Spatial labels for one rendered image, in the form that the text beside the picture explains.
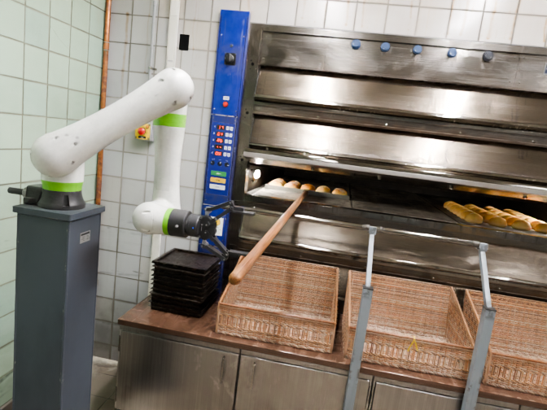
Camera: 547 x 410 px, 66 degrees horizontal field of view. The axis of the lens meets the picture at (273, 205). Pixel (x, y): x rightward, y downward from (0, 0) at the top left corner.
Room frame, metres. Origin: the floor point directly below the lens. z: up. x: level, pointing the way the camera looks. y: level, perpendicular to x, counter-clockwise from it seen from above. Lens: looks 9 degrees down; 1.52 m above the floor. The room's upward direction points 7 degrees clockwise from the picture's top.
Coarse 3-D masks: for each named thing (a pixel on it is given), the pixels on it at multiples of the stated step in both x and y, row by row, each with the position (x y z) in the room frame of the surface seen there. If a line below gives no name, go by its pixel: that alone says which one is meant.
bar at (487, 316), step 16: (224, 208) 1.99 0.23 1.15; (256, 208) 1.97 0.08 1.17; (336, 224) 1.91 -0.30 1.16; (352, 224) 1.90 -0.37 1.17; (432, 240) 1.85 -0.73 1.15; (448, 240) 1.84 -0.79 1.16; (464, 240) 1.83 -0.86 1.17; (368, 256) 1.80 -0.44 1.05; (480, 256) 1.80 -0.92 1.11; (368, 272) 1.74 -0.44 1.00; (480, 272) 1.76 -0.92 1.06; (368, 288) 1.67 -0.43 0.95; (368, 304) 1.66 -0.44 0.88; (480, 320) 1.63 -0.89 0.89; (480, 336) 1.60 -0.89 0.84; (352, 352) 1.67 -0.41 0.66; (480, 352) 1.59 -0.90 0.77; (352, 368) 1.67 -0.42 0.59; (480, 368) 1.59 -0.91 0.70; (352, 384) 1.66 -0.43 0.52; (352, 400) 1.66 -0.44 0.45; (464, 400) 1.62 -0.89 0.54
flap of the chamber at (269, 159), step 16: (256, 160) 2.30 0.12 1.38; (272, 160) 2.22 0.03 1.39; (288, 160) 2.18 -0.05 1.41; (304, 160) 2.17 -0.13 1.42; (352, 176) 2.31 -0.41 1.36; (368, 176) 2.23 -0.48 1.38; (384, 176) 2.15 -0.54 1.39; (400, 176) 2.10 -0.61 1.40; (416, 176) 2.09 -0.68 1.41; (432, 176) 2.08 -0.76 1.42; (480, 192) 2.19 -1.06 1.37; (496, 192) 2.12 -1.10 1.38; (512, 192) 2.05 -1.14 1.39; (528, 192) 2.01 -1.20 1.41; (544, 192) 2.00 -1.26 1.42
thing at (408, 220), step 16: (304, 208) 2.31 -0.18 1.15; (320, 208) 2.30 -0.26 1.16; (336, 208) 2.28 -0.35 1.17; (352, 208) 2.32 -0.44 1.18; (400, 224) 2.23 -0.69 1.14; (416, 224) 2.22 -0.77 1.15; (432, 224) 2.21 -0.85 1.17; (448, 224) 2.20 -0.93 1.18; (512, 240) 2.15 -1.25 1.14; (528, 240) 2.14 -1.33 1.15; (544, 240) 2.13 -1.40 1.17
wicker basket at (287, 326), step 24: (264, 264) 2.29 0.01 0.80; (288, 264) 2.27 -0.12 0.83; (312, 264) 2.26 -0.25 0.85; (240, 288) 2.26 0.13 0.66; (264, 288) 2.25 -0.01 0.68; (288, 288) 2.24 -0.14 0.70; (312, 288) 2.23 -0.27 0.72; (336, 288) 2.05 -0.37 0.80; (240, 312) 2.09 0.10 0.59; (264, 312) 1.83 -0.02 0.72; (288, 312) 2.18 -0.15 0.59; (312, 312) 2.19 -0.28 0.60; (336, 312) 1.86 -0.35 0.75; (240, 336) 1.84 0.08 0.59; (264, 336) 1.83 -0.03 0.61; (288, 336) 1.81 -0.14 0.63; (312, 336) 1.80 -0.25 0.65
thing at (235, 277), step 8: (304, 192) 2.53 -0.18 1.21; (296, 200) 2.16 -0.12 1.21; (288, 208) 1.90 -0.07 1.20; (288, 216) 1.74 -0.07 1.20; (280, 224) 1.55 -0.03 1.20; (272, 232) 1.39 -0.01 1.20; (264, 240) 1.26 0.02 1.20; (256, 248) 1.16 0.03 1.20; (264, 248) 1.21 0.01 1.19; (248, 256) 1.07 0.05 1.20; (256, 256) 1.11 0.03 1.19; (240, 264) 1.00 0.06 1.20; (248, 264) 1.02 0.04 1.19; (232, 272) 0.95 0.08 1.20; (240, 272) 0.95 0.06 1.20; (232, 280) 0.93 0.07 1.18; (240, 280) 0.93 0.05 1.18
